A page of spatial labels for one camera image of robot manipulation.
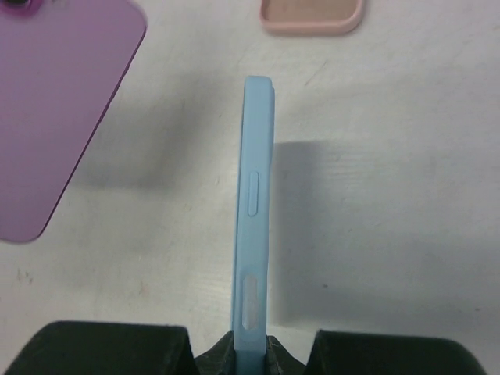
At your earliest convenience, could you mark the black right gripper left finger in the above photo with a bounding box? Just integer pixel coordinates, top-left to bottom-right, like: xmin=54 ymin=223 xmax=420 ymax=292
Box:
xmin=8 ymin=321 xmax=235 ymax=374

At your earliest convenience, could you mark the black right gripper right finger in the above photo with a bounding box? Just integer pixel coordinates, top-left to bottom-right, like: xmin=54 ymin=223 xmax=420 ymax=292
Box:
xmin=265 ymin=330 xmax=486 ymax=375

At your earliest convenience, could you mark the light blue phone case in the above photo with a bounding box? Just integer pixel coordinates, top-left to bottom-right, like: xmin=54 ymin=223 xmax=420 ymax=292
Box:
xmin=230 ymin=76 xmax=275 ymax=374

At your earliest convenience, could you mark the purple phone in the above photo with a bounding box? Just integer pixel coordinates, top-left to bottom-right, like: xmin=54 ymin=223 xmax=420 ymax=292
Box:
xmin=1 ymin=0 xmax=147 ymax=243

